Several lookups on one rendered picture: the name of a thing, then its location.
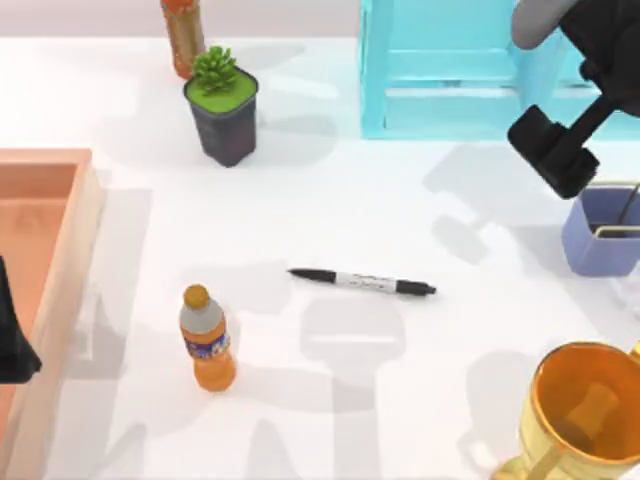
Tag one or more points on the light blue rack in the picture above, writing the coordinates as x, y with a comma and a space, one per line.
440, 65

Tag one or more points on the black marker pen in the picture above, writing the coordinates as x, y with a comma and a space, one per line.
320, 275

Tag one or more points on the pale grey rounded box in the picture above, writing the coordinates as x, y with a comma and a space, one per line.
535, 22

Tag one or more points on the tall orange bottle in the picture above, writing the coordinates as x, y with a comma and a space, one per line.
184, 35

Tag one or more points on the dark pot with green plant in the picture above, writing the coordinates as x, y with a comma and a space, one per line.
227, 125

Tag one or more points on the blue-grey basket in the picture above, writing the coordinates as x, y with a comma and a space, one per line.
582, 245

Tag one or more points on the shallow salmon-coloured box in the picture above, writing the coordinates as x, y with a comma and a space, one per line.
55, 240

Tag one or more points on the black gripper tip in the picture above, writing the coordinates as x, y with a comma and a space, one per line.
12, 345

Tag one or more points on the gold trophy cup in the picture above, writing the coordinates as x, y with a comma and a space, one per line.
565, 420

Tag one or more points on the small orange drink bottle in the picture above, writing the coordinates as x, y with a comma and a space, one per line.
210, 350

